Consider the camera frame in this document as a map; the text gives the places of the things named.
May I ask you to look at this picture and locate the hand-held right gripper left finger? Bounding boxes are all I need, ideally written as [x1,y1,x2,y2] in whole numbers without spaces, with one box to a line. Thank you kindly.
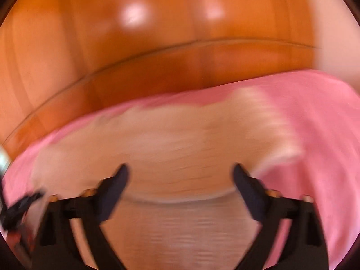
[31,163,130,270]

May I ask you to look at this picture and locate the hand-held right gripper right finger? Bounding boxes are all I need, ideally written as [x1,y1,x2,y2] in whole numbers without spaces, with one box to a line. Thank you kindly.
[232,163,330,270]

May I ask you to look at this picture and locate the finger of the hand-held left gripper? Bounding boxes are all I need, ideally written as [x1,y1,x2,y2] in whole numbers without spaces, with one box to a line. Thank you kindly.
[0,190,46,230]

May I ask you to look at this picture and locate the cream knitted sweater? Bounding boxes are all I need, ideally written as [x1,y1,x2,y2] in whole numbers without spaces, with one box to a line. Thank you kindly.
[33,87,308,270]

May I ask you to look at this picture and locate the pink bedspread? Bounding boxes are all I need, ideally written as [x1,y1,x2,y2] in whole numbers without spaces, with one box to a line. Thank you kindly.
[3,69,360,270]

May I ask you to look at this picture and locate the wooden panelled headboard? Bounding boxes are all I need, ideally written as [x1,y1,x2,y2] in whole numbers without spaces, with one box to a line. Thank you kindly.
[0,0,324,154]

